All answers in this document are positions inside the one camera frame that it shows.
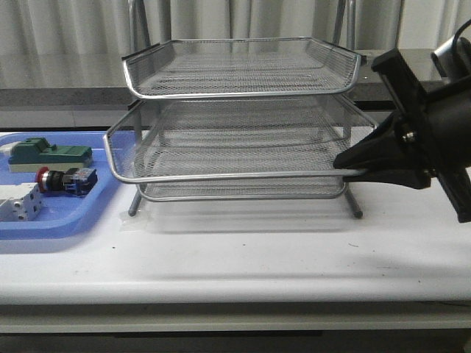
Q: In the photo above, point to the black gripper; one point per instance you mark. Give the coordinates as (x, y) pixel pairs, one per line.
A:
(428, 132)

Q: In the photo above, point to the red emergency push button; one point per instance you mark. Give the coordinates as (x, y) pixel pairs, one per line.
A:
(75, 181)

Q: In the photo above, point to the grey stone ledge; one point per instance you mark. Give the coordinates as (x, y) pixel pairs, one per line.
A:
(98, 80)

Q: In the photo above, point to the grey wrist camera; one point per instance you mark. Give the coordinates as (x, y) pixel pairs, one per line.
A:
(452, 64)

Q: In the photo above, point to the green and beige switch block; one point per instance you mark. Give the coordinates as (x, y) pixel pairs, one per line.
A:
(32, 154)

